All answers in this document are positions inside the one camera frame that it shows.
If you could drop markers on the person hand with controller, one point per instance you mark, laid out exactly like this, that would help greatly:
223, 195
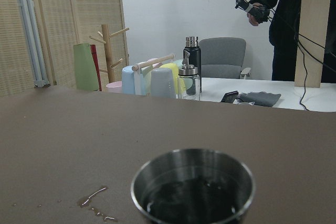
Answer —
251, 18

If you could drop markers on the steel jigger measuring cup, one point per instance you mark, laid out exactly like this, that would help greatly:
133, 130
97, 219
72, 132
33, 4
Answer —
193, 186

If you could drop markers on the person in black clothes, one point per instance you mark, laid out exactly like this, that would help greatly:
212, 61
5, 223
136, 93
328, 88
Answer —
282, 36

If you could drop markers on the wooden board upright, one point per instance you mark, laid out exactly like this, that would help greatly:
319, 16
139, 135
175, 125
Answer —
314, 16

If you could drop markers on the grey office chair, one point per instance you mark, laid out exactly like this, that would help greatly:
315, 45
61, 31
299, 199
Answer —
223, 57

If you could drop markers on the black thermos bottle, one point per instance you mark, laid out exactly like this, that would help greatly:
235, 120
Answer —
195, 54

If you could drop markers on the grey folded cloth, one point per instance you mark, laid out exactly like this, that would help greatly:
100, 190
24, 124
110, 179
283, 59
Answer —
260, 98

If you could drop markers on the black small device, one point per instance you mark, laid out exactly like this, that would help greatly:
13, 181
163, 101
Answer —
230, 97

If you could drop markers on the glass oil dispenser bottle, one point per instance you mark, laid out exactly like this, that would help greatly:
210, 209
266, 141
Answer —
188, 80

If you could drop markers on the yellow cup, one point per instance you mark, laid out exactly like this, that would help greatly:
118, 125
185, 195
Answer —
170, 68

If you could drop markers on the grey cup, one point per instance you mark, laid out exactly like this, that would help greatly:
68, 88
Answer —
162, 83

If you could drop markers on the wooden rack dowel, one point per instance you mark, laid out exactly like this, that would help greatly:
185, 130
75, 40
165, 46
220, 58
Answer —
139, 66

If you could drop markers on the light blue cup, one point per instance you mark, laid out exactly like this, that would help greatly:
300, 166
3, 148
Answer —
128, 81

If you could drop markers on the wooden mug tree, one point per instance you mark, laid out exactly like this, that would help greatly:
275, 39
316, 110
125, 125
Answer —
105, 37

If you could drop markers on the pink cup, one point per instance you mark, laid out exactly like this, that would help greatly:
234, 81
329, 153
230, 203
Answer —
114, 87

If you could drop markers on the red folded mat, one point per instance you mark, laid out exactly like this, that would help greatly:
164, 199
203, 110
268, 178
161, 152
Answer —
96, 64

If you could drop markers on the green folded mat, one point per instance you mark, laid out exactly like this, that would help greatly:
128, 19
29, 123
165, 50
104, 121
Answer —
85, 70

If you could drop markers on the aluminium frame post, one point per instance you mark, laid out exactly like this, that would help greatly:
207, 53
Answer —
35, 53

